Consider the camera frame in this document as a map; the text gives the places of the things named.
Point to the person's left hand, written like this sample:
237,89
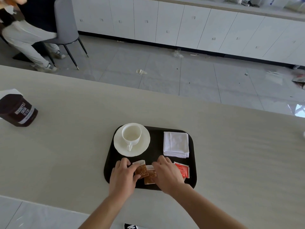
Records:
121,178

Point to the person's right hand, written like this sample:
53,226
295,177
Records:
168,176

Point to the person's right thumb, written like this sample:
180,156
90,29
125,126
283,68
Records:
154,171

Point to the person's left thumb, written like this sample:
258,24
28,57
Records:
137,178

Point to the brown packet with white top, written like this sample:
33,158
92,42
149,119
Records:
149,177
141,167

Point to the person's right forearm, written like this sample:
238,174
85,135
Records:
205,209

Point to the person's left forearm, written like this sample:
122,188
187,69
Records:
107,212

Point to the black plastic tray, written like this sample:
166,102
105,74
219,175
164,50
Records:
154,150

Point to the red sauce packet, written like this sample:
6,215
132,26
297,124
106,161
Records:
182,169

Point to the white folded napkin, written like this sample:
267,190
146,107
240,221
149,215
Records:
175,144

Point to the white saucer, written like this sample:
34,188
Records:
119,145

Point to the white cup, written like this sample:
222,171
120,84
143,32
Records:
131,134

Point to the paper scrap litter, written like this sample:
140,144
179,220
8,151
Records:
141,71

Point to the clear plastic wrapper litter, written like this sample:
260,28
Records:
178,54

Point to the brown cocoa container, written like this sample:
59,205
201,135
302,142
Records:
19,112

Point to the white cabinet row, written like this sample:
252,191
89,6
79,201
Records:
190,26

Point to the crumpled litter pile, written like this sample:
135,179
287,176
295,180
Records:
299,79

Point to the grey chair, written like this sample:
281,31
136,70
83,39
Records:
65,21

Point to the clutter on cabinet counter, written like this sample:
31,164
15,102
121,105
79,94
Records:
262,2

